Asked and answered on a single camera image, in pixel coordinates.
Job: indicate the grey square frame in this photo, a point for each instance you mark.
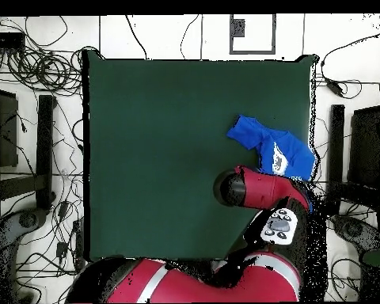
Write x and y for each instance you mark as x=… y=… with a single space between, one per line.
x=253 y=51

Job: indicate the black power strip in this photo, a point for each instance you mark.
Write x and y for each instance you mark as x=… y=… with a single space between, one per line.
x=79 y=243
x=6 y=41

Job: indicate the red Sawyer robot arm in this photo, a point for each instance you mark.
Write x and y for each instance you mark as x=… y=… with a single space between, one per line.
x=262 y=190

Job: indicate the dark box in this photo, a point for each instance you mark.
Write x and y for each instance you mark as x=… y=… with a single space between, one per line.
x=365 y=148
x=6 y=133

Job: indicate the blue shirt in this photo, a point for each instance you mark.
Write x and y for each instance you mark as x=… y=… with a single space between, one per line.
x=294 y=152

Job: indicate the black office chair base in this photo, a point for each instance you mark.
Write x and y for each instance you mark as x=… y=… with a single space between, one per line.
x=27 y=219
x=354 y=229

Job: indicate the small black power adapter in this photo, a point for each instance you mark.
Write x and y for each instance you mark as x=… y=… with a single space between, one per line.
x=61 y=249

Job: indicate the small grey square plate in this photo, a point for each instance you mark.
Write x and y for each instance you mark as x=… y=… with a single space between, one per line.
x=239 y=28

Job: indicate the dark green table cloth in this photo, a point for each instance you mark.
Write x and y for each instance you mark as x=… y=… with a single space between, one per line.
x=129 y=126

